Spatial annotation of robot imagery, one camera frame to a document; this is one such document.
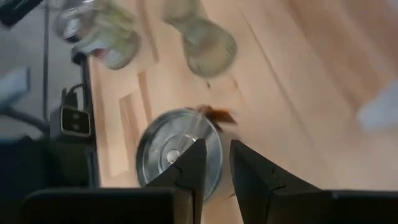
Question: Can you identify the grey glass vase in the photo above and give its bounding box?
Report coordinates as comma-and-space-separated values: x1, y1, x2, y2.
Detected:
160, 0, 238, 79

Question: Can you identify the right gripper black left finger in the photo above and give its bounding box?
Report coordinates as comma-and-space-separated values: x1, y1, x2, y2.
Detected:
20, 138, 208, 224

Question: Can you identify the paper gift tag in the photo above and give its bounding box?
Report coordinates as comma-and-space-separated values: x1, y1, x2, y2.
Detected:
195, 105, 238, 132

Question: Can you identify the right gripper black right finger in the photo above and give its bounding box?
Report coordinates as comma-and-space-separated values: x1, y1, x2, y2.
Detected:
229, 139, 398, 224

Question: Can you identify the white perforated metal riser shelf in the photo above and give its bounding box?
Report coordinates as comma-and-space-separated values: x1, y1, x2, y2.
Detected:
356, 80, 398, 132

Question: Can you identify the silver tin candle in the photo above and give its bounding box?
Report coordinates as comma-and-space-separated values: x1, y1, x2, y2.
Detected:
53, 0, 142, 71
136, 107, 225, 203

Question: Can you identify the black metal table frame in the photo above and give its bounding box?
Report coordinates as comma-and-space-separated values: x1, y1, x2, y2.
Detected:
70, 52, 101, 188

